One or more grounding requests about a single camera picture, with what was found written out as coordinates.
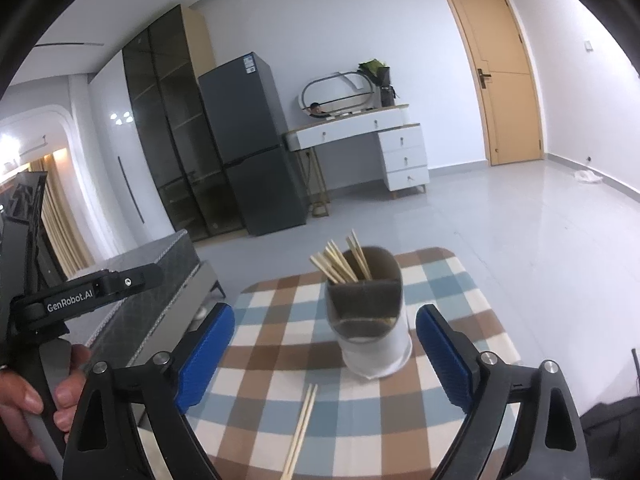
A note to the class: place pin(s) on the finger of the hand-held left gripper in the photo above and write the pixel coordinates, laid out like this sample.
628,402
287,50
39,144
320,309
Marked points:
130,280

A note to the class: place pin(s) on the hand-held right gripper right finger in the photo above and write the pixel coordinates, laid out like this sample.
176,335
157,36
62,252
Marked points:
445,360

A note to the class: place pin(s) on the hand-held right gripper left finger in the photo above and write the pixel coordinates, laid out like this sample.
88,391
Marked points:
205,360

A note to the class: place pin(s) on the white utensil holder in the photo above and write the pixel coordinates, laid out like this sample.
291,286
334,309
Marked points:
375,350

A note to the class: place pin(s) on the wooden chopstick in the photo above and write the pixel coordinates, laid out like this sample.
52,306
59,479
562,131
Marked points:
297,430
304,430

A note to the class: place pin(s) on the bunch of chopsticks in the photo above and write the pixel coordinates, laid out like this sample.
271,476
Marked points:
340,270

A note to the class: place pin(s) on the person's left hand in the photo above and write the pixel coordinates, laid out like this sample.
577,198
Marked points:
17,400

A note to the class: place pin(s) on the grey bed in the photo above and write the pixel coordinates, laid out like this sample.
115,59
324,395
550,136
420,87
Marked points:
150,280

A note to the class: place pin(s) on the beige curtain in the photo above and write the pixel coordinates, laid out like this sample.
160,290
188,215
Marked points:
60,230

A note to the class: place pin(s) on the checked tablecloth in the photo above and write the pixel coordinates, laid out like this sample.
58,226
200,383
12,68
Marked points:
440,280

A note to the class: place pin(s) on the white wardrobe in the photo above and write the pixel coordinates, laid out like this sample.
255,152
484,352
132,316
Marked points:
115,170

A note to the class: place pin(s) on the dark glass cabinet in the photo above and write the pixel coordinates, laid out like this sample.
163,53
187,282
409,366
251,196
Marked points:
170,125

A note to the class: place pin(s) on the dark grey fridge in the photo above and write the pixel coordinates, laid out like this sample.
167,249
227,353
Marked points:
250,135

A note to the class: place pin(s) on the white cloth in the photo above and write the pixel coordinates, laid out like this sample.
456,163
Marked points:
587,176

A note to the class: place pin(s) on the ceiling air vent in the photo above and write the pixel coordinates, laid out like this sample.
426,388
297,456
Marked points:
70,44

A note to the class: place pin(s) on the white dressing table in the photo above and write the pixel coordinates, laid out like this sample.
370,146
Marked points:
350,127

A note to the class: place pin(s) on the oval mirror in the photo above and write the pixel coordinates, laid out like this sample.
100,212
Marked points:
335,92

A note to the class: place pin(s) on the beige wooden door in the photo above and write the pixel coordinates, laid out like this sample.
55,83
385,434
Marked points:
505,85

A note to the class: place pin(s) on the gold frame stool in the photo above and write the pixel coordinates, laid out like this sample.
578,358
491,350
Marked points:
320,211

